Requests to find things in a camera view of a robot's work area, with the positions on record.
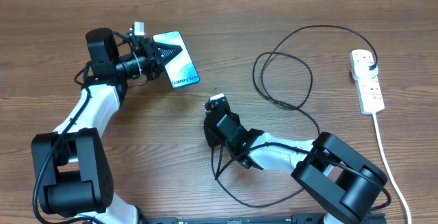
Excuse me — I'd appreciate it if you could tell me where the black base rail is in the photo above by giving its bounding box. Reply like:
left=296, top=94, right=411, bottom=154
left=143, top=212, right=387, bottom=224

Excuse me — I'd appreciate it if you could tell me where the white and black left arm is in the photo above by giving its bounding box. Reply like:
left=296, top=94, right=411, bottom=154
left=31, top=22, right=199, bottom=223

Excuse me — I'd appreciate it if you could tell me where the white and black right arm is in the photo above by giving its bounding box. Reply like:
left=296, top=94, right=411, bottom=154
left=203, top=95, right=391, bottom=223

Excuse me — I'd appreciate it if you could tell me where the blue Galaxy smartphone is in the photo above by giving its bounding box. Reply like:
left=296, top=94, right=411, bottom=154
left=153, top=31, right=201, bottom=88

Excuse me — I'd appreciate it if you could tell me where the white charger plug adapter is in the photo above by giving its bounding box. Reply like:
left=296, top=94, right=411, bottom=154
left=351, top=62, right=378, bottom=80

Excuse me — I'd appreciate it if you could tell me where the black USB charging cable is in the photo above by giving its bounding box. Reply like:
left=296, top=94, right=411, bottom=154
left=206, top=24, right=378, bottom=208

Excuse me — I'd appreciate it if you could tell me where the white power strip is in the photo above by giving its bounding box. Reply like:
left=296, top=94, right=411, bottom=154
left=350, top=49, right=385, bottom=114

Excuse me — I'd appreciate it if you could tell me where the white power strip cord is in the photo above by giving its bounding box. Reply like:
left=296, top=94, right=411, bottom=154
left=371, top=112, right=413, bottom=224

